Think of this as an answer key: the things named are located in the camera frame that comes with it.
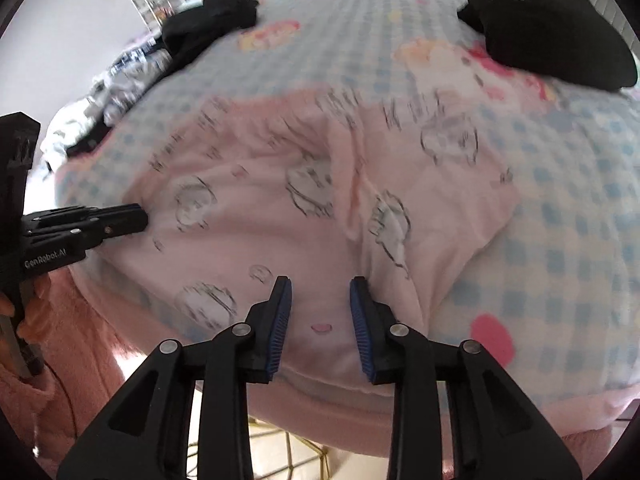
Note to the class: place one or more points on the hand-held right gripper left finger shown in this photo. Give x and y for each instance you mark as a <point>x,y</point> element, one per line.
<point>280,330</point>

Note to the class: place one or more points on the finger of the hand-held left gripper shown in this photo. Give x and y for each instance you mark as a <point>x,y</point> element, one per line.
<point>105,222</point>

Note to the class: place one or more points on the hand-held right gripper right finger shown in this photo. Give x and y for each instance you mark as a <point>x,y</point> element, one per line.
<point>362,330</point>

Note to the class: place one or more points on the pink cartoon print pants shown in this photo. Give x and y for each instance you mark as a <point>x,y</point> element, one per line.
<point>310,230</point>

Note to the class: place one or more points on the person's left forearm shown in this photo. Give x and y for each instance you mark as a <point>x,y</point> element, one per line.
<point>75,350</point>

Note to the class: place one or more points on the person's left hand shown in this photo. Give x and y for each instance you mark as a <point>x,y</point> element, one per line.
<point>36,310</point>

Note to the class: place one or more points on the white patterned garment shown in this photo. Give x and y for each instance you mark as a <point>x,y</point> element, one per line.
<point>130,75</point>

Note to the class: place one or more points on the white shelf rack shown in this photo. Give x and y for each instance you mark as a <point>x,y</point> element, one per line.
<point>150,5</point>

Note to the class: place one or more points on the black hooded garment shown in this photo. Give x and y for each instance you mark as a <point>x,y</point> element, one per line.
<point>210,22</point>

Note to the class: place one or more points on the checked cartoon print blanket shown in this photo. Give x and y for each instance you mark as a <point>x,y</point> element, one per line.
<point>550,185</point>

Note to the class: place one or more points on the folded black garment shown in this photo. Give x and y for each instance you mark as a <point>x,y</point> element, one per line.
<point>550,35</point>

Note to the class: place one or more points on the grey padded headboard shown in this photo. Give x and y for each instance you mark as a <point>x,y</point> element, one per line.
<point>615,0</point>

